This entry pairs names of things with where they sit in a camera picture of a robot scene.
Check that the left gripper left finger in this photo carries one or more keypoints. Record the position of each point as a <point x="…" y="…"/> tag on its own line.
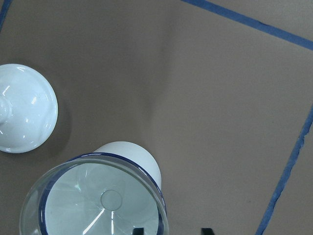
<point x="138" y="231"/>

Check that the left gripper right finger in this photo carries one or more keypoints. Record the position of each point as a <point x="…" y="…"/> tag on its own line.
<point x="207" y="231"/>

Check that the white funnel upside down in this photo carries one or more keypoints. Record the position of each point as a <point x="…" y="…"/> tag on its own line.
<point x="28" y="108"/>

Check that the white enamel mug blue rim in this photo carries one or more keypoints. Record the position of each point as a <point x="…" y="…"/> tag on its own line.
<point x="137" y="159"/>

